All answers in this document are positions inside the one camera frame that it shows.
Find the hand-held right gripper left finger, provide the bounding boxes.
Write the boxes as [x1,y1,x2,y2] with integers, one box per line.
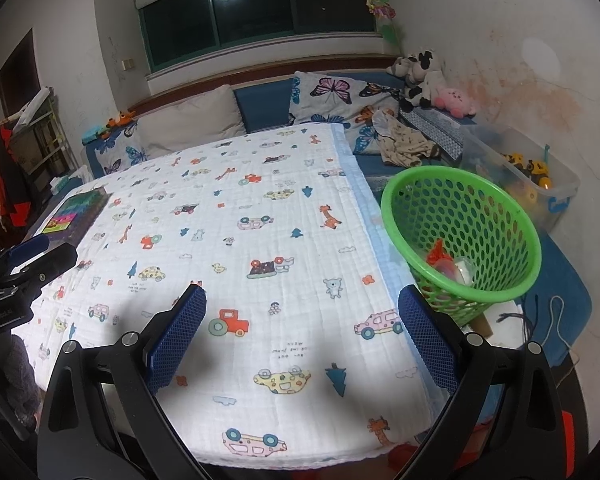
[36,282,208,480]

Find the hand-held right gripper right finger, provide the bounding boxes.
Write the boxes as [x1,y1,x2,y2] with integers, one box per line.
[397,284,566,480]

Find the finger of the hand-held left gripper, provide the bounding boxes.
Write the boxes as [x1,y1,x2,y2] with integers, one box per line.
[4,242,79,292]
[0,234,51,275]

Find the green plastic basket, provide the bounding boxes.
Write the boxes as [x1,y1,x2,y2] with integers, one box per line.
[380,165,543,328]

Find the clear yogurt tub fruit lid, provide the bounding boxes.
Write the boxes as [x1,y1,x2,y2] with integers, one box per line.
[447,255,481,286]

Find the red mesh net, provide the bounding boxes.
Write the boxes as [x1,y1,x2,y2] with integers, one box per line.
[426,239,453,273]

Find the red black hanging clothing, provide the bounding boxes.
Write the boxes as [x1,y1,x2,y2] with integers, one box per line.
[0,120,36,233]

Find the coloured marker case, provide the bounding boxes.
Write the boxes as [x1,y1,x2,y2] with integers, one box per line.
[37,186,113,241]

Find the person's grey fleece clothing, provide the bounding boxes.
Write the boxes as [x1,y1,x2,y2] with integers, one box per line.
[0,332,38,431]

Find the tissue pack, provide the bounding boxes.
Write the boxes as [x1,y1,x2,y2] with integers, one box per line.
[49,175,83,196]

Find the storage shelf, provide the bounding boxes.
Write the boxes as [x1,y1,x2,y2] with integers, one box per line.
[0,87,76,196]

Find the small butterfly pillow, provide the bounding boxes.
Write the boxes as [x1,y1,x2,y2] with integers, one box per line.
[97,122,151,178]

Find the printed blanket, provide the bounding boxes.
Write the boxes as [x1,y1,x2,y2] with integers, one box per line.
[15,124,451,471]

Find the blue floor mat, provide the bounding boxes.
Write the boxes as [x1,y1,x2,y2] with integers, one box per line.
[522,232,595,368]

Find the dark wooden door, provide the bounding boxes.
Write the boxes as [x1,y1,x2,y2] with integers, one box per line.
[0,27,43,121]

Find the clear plastic storage bin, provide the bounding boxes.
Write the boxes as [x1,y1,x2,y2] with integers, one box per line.
[460,124,581,233]

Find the beige printed cloth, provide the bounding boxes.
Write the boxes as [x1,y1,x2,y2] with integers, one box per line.
[372,109,441,168]

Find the yellow toy trucks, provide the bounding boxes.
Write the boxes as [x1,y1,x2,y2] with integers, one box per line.
[500,150,556,191]

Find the beige pillow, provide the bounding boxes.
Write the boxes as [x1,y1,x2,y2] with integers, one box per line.
[137,85,247,161]

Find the striped folded cloth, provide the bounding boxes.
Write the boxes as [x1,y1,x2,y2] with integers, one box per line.
[399,109,478,161]

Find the pink plush toy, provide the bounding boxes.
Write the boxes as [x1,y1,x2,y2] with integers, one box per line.
[432,86,480,118]

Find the blue bed cushion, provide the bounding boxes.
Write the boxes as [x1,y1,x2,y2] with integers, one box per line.
[232,77,296,135]

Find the black white cow plush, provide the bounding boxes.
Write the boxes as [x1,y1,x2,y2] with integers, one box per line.
[399,49,448,113]

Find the large butterfly pillow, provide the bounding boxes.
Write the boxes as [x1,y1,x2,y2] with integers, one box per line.
[287,71,406,156]

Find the grey plush toy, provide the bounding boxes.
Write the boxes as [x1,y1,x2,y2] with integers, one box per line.
[386,56,416,81]

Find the wooden headboard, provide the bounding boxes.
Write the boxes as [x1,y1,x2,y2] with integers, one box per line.
[127,56,396,116]

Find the dark window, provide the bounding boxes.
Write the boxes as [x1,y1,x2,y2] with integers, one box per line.
[139,0,378,76]

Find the paper flower decoration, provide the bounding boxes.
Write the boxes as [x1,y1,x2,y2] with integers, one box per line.
[365,0,406,56]

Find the black cable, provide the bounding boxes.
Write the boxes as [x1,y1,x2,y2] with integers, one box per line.
[495,312,541,351]

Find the white cord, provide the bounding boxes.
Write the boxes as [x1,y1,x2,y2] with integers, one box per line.
[542,295,576,356]

